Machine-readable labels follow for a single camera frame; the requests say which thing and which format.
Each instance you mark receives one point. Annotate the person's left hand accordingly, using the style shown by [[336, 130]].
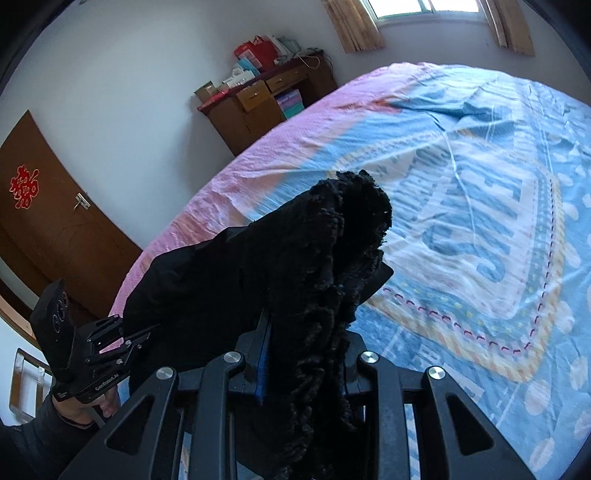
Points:
[[76, 412]]

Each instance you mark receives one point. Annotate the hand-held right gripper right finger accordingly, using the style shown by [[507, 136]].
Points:
[[364, 378]]

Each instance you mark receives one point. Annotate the white paper bag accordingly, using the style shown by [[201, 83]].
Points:
[[286, 46]]

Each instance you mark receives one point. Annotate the cardboard box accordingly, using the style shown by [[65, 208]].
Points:
[[205, 91]]

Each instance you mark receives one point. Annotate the beige patterned curtain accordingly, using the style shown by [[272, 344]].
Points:
[[512, 27], [355, 27]]

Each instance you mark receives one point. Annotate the red gift bag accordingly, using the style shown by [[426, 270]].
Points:
[[256, 50]]

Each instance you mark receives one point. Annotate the black pants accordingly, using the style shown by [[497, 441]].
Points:
[[286, 240]]

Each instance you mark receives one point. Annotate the wooden desk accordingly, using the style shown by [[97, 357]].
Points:
[[235, 124]]

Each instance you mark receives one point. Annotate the stack of pastel boxes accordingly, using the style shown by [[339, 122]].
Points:
[[290, 102]]

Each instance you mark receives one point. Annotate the brown wooden door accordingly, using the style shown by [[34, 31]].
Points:
[[55, 240]]

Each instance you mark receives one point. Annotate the bed with light blue sheet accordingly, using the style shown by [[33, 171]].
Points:
[[461, 184]]

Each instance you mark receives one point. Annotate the window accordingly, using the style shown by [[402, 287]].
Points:
[[415, 7]]

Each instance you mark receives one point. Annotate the red paper door decoration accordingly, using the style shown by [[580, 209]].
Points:
[[24, 187]]

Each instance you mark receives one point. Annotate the white box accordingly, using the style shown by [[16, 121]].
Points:
[[235, 78]]

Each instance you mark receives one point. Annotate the teal box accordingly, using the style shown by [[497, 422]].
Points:
[[247, 64]]

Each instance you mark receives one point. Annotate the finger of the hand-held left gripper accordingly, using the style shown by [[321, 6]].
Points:
[[136, 341], [104, 332]]

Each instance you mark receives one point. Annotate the brown framed chair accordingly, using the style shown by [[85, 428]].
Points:
[[18, 383]]

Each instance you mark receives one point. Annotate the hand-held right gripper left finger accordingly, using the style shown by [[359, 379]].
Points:
[[263, 364]]

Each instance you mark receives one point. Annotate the person's left forearm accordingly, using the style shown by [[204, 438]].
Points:
[[41, 447]]

